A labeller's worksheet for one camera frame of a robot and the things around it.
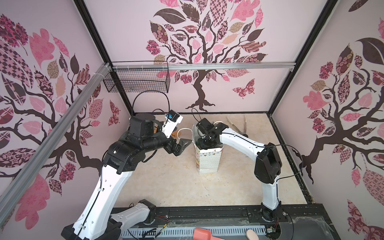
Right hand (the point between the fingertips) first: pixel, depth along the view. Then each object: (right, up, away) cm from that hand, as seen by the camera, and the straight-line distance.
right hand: (203, 142), depth 89 cm
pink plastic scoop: (-2, -41, -20) cm, 46 cm away
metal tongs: (+32, +5, +18) cm, 37 cm away
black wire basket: (-41, +42, +6) cm, 59 cm away
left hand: (-10, +5, -29) cm, 32 cm away
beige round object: (+21, -40, -22) cm, 51 cm away
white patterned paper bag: (+2, -8, -12) cm, 14 cm away
